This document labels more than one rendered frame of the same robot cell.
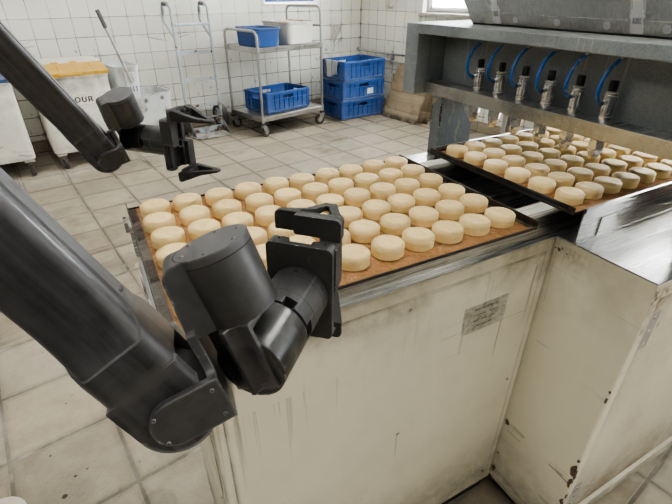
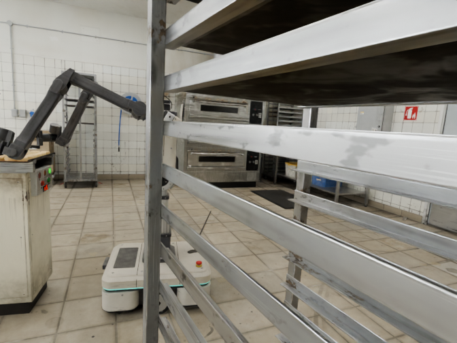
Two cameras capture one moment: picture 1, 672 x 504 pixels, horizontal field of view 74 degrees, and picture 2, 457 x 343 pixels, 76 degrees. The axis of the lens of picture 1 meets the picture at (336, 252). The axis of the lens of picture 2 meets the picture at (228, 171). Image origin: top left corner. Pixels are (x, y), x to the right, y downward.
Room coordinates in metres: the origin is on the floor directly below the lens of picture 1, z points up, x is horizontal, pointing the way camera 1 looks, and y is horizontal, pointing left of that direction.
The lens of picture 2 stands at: (1.92, 1.77, 1.15)
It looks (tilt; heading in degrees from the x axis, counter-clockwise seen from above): 9 degrees down; 195
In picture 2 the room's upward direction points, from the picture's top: 3 degrees clockwise
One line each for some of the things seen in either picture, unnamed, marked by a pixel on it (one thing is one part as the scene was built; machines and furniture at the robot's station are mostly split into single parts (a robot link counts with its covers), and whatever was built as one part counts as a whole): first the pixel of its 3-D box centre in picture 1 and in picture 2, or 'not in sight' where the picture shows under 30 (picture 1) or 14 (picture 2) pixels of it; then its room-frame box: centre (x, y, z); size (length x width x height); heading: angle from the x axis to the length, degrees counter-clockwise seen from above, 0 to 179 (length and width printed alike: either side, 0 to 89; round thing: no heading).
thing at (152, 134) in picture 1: (164, 140); not in sight; (0.89, 0.35, 0.98); 0.07 x 0.07 x 0.10; 73
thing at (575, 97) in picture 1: (570, 102); not in sight; (0.84, -0.43, 1.07); 0.06 x 0.03 x 0.18; 119
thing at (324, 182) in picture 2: not in sight; (327, 177); (-3.36, 2.18, 0.36); 0.47 x 0.38 x 0.26; 129
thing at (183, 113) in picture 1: (193, 126); not in sight; (0.87, 0.28, 1.02); 0.09 x 0.07 x 0.07; 73
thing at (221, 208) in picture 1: (227, 209); not in sight; (0.72, 0.19, 0.91); 0.05 x 0.05 x 0.02
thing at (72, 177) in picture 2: not in sight; (81, 130); (-2.18, -1.90, 0.93); 0.64 x 0.51 x 1.78; 40
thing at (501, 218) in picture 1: (499, 217); not in sight; (0.68, -0.28, 0.91); 0.05 x 0.05 x 0.02
